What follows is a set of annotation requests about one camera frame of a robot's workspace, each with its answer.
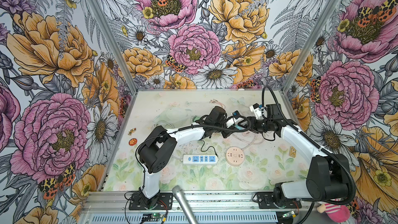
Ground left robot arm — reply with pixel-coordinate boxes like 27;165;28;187
137;106;227;200

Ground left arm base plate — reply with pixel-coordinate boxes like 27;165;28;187
128;192;174;211

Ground red round sticker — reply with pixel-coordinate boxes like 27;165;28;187
129;138;137;146

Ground clown sticker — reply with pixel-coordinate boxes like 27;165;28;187
128;128;136;136

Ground silver microphone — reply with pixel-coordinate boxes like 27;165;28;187
172;185;199;224

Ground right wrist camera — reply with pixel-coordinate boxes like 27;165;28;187
249;103;266;120

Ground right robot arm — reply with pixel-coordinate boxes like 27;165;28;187
249;104;356;205

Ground pink plush toy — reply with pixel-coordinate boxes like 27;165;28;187
317;202;350;223

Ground white blue power strip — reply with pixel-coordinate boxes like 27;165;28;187
183;154;219;166

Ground black thin cable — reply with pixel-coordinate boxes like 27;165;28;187
198;138;220;158

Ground aluminium front rail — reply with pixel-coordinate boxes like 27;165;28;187
79;191;311;224

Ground pink multi-head USB cable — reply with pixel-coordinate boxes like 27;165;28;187
209;99;226;110

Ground small green circuit board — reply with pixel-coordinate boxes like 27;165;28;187
141;213;167;224

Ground yellow square sticker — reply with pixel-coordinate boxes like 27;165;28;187
289;146;296;158

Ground pink round power socket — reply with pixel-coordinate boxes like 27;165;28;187
226;146;245;167

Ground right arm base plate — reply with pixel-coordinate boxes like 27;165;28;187
252;191;302;209

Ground green USB charger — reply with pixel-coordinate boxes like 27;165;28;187
192;116;200;122

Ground teal USB charger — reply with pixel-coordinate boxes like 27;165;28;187
234;124;245;130

